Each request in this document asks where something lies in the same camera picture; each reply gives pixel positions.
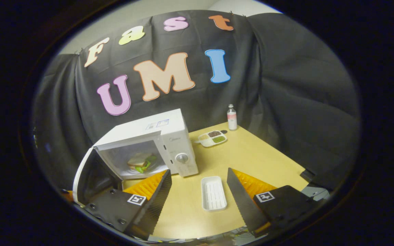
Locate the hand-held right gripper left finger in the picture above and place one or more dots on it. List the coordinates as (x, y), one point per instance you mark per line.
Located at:
(157, 205)

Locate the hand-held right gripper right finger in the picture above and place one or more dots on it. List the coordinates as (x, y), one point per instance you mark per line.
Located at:
(243, 205)

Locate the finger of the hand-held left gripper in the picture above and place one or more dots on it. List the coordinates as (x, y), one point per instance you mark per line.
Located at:
(67, 195)

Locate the lettuce sandwich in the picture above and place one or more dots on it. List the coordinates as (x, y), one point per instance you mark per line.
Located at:
(140, 160)

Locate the white microwave oven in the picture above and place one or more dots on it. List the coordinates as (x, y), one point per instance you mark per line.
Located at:
(173, 136)

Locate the white rectangular tray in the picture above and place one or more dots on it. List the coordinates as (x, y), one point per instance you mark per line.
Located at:
(213, 193)

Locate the white divided seed dish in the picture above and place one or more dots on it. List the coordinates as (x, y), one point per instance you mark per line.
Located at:
(212, 138)

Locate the small pink label bottle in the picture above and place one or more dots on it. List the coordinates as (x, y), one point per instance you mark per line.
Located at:
(232, 119)

